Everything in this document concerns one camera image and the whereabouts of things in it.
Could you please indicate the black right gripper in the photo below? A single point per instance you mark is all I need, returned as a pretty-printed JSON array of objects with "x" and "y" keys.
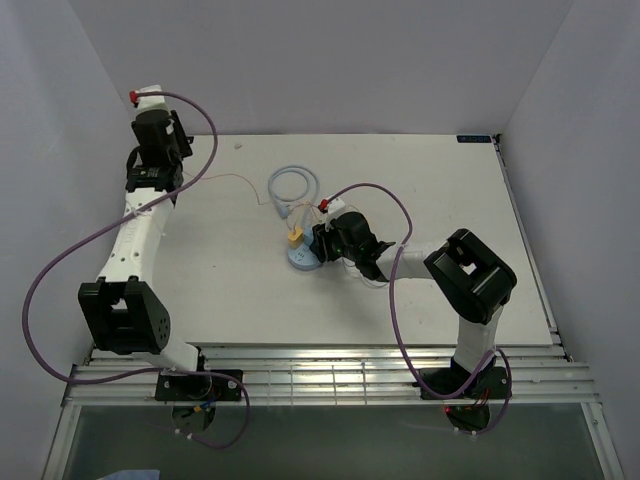
[{"x": 322, "y": 241}]

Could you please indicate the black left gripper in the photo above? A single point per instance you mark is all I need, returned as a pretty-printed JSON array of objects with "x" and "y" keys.
[{"x": 183, "y": 139}]

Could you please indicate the round blue power socket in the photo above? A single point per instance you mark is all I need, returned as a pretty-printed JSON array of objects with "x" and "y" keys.
[{"x": 301, "y": 257}]

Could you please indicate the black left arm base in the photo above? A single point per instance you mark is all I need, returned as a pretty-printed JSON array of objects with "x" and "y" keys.
[{"x": 195, "y": 398}]

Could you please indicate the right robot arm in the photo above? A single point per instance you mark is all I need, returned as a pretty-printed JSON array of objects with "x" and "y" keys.
[{"x": 474, "y": 280}]

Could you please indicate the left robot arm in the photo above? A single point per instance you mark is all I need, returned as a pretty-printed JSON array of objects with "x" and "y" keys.
[{"x": 124, "y": 314}]

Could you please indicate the yellow charger plug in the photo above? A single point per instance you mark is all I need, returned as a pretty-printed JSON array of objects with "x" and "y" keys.
[{"x": 295, "y": 237}]

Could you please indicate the right blue corner label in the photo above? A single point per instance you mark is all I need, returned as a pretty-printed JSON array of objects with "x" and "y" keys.
[{"x": 473, "y": 139}]

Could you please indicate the blue cloth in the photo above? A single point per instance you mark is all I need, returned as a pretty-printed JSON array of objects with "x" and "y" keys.
[{"x": 134, "y": 474}]

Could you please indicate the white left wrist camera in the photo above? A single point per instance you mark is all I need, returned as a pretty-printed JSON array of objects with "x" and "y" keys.
[{"x": 148, "y": 99}]

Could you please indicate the blue three-pin wall plug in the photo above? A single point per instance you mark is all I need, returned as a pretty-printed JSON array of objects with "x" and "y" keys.
[{"x": 282, "y": 209}]

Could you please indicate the aluminium table edge rail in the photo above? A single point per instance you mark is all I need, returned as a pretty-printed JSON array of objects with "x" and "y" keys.
[{"x": 359, "y": 376}]

